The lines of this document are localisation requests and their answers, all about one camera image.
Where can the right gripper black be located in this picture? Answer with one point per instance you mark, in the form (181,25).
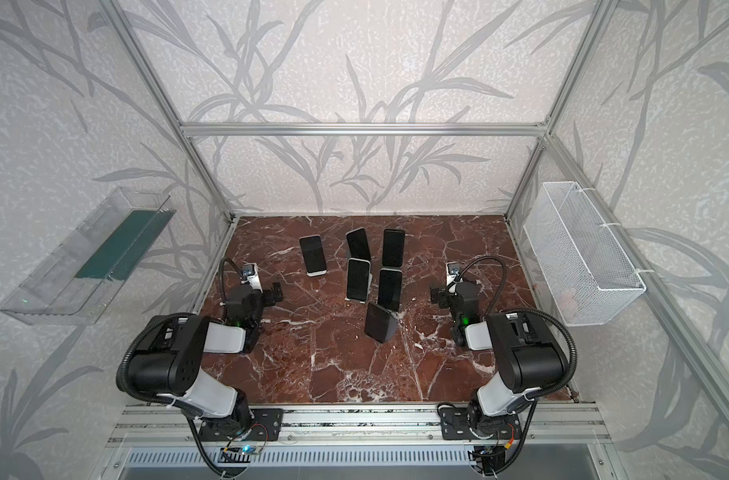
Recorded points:
(440,295)

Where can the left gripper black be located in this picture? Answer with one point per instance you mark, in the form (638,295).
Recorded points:
(268,294)

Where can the black phone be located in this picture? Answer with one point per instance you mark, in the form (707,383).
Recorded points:
(389,289)
(380,324)
(393,248)
(358,244)

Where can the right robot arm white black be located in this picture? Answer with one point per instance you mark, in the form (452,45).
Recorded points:
(535,355)

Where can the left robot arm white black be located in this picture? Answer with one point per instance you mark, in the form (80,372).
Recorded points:
(164,363)

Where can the phone with white edge far-left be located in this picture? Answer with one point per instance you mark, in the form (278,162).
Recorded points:
(313,254)

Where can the green mat in tray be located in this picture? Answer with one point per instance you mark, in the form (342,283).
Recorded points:
(119,255)

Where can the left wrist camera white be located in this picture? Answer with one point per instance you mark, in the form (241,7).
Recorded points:
(251,276)

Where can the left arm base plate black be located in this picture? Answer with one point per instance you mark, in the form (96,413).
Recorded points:
(262,425)

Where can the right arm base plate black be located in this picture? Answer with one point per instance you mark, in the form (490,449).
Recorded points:
(468,423)

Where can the white wire mesh basket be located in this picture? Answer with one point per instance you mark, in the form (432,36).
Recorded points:
(588,274)

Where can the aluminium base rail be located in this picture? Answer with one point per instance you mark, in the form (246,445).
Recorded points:
(389,424)

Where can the clear acrylic wall tray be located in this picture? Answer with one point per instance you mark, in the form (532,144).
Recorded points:
(52,295)

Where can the horizontal aluminium frame bar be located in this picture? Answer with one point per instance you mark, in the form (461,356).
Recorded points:
(201,129)

